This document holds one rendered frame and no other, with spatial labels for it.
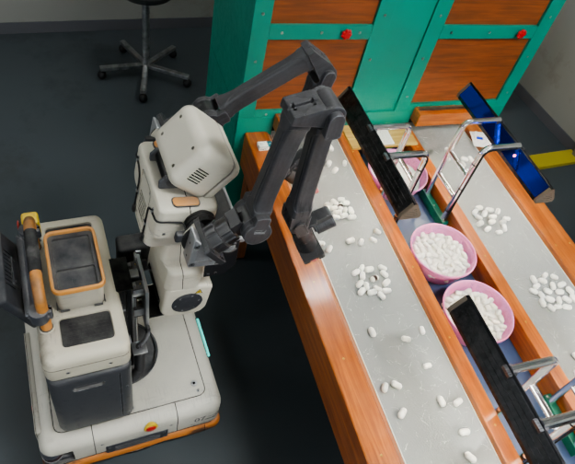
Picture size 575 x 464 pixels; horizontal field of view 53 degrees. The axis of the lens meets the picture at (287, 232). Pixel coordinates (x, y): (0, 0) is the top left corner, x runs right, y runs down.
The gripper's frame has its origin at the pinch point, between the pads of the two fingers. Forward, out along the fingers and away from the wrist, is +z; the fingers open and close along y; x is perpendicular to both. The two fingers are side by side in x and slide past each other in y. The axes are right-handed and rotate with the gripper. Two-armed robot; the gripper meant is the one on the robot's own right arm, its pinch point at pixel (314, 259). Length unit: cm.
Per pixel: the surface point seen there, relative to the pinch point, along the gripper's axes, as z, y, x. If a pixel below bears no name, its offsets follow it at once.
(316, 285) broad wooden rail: 24.4, 3.9, 3.1
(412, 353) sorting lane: 37.0, -27.9, -16.2
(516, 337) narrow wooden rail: 60, -32, -54
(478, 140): 74, 63, -95
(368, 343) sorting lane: 30.9, -20.7, -4.1
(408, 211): 7.9, 5.4, -34.5
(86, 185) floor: 64, 140, 93
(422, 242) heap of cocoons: 50, 14, -42
